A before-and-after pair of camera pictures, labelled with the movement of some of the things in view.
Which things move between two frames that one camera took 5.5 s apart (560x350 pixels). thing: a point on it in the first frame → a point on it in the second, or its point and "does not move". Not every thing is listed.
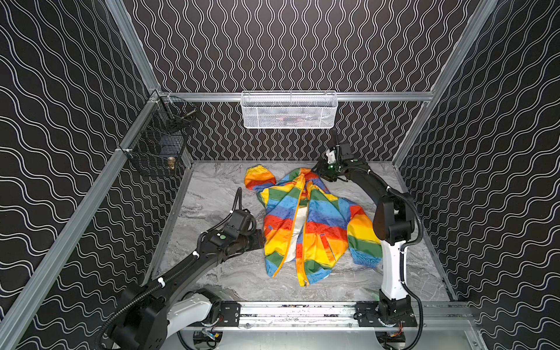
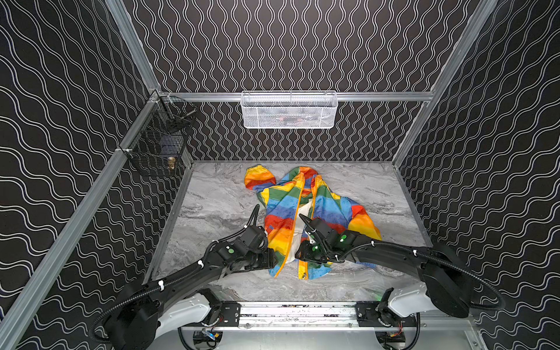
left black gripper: x=256 y=238 → x=257 y=234
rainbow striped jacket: x=306 y=224 does not move
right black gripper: x=324 y=170 → x=322 y=233
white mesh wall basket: x=289 y=109 does not move
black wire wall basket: x=162 y=141 does not move
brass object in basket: x=170 y=162 does not move
